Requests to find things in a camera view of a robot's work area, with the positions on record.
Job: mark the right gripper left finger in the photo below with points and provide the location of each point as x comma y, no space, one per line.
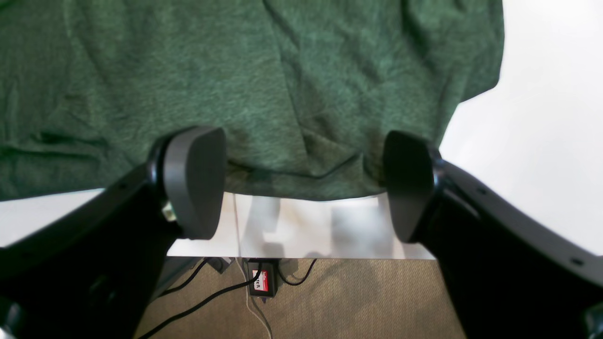
92,273

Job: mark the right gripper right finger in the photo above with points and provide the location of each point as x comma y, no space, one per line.
508,276

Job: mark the dark green t-shirt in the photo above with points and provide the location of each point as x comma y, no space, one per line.
305,90

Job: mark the black power adapter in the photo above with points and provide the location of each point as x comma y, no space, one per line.
266,286

